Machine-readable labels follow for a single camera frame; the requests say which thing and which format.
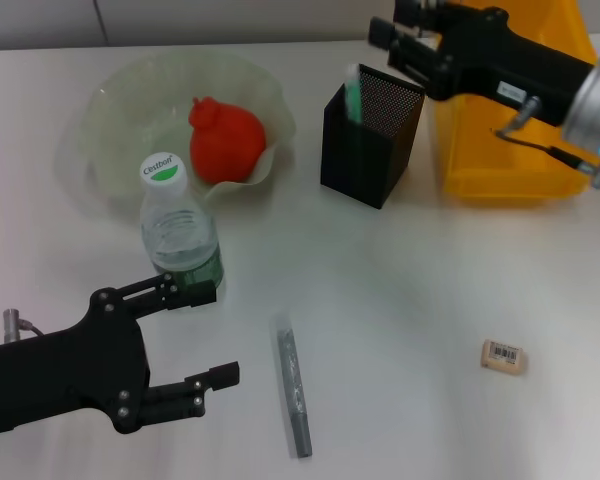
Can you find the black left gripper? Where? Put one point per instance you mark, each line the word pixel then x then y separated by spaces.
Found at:
pixel 65 370

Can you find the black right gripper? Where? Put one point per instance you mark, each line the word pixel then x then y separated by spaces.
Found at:
pixel 495 60

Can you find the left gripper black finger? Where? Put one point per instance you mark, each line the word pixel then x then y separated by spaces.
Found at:
pixel 225 375

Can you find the clear green-label water bottle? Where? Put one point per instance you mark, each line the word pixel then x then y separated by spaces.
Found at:
pixel 180 235

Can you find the grey pen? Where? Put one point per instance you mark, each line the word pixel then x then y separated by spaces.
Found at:
pixel 292 380

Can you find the green pen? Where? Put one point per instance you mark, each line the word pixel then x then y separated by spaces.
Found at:
pixel 354 100

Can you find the red pomegranate toy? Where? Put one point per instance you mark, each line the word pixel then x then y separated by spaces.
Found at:
pixel 225 140

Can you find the beige eraser with barcode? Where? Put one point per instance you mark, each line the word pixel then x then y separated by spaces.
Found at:
pixel 505 356

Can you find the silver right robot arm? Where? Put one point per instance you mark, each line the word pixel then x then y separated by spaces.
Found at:
pixel 597 105

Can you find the black mesh pen holder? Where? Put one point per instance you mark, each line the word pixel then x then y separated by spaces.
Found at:
pixel 355 160

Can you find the pale green glass fruit plate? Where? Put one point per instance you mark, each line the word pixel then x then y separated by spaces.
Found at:
pixel 120 115

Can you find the silver right wrist connector plug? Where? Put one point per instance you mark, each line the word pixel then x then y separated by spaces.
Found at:
pixel 527 107

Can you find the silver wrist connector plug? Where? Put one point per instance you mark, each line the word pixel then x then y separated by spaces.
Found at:
pixel 11 325
pixel 527 107

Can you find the yellow plastic bin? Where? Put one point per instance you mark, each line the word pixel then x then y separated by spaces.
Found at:
pixel 505 170

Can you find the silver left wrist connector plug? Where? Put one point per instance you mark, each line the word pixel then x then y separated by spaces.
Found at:
pixel 11 325

